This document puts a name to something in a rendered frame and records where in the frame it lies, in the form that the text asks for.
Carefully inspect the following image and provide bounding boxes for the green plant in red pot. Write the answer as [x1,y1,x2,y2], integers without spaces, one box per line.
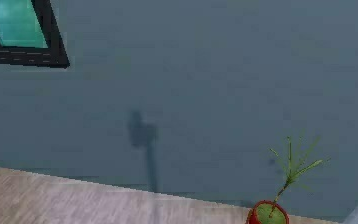
[246,132,331,224]

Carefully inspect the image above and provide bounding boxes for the black framed window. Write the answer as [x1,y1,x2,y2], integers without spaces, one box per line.
[0,0,71,70]

